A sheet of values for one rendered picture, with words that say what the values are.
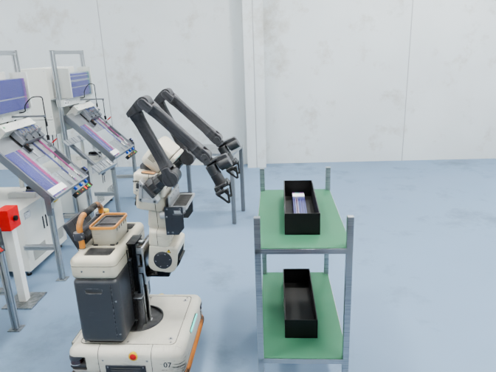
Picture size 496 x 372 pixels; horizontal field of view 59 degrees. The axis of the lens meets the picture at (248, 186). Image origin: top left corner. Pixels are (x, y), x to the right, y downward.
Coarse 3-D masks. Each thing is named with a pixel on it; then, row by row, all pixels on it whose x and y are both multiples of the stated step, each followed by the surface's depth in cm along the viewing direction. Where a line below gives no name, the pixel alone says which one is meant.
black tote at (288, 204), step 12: (288, 180) 267; (300, 180) 267; (288, 192) 269; (312, 192) 255; (288, 204) 255; (312, 204) 254; (288, 216) 214; (300, 216) 213; (312, 216) 213; (288, 228) 215; (300, 228) 215; (312, 228) 215
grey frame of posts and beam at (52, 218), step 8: (16, 56) 400; (16, 64) 399; (16, 112) 392; (24, 112) 405; (0, 120) 369; (8, 120) 380; (88, 192) 432; (88, 200) 434; (48, 216) 361; (56, 224) 366; (56, 232) 366; (56, 240) 366; (56, 248) 370; (56, 256) 371; (64, 272) 379
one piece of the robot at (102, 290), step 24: (120, 240) 252; (72, 264) 232; (96, 264) 231; (120, 264) 238; (96, 288) 235; (120, 288) 238; (144, 288) 266; (96, 312) 239; (120, 312) 239; (144, 312) 263; (96, 336) 244; (120, 336) 243
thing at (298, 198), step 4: (300, 192) 266; (292, 196) 259; (296, 196) 258; (300, 196) 258; (304, 196) 258; (292, 200) 258; (296, 200) 252; (300, 200) 252; (304, 200) 251; (296, 204) 245; (300, 204) 245; (304, 204) 244; (296, 208) 239; (300, 208) 239; (304, 208) 239; (296, 212) 234; (300, 212) 233; (304, 212) 233
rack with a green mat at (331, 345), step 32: (320, 192) 279; (256, 224) 199; (320, 224) 228; (352, 224) 197; (256, 256) 204; (352, 256) 201; (256, 288) 209; (320, 288) 283; (320, 320) 249; (288, 352) 224; (320, 352) 223
